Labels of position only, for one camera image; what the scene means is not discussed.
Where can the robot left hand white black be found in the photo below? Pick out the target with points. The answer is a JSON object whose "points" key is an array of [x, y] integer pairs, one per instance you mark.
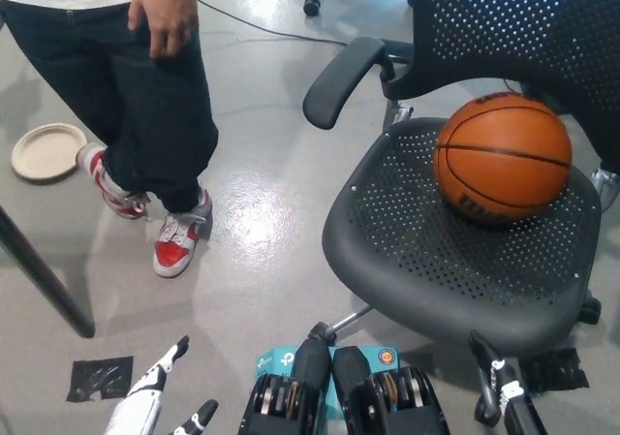
{"points": [[135, 406]]}

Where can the black slanted pole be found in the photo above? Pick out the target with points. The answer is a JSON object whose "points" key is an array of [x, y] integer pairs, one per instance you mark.
{"points": [[43, 275]]}

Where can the person's left hand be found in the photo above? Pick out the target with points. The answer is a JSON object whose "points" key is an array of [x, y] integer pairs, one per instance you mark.
{"points": [[167, 9]]}

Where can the beige paper plate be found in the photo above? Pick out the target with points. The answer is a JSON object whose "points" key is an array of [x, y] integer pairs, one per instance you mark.
{"points": [[43, 154]]}

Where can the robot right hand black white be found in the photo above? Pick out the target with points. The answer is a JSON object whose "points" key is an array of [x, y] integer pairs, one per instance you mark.
{"points": [[513, 396]]}

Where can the orange Wilson basketball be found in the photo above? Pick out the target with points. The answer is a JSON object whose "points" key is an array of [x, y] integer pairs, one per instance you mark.
{"points": [[504, 164]]}

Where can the black floor tape patch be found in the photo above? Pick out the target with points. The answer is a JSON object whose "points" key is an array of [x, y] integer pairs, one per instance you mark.
{"points": [[557, 369], [97, 379]]}

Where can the black perforated office chair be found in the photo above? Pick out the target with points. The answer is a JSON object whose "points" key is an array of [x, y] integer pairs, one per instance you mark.
{"points": [[412, 236]]}

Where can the red and white sneaker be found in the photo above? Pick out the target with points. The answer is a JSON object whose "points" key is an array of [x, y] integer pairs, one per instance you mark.
{"points": [[174, 251], [116, 197]]}

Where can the person grey shirt dark pants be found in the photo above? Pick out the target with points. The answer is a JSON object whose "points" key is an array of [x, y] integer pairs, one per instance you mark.
{"points": [[121, 91]]}

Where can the teal router box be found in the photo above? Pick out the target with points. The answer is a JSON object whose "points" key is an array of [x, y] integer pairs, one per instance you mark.
{"points": [[271, 362]]}

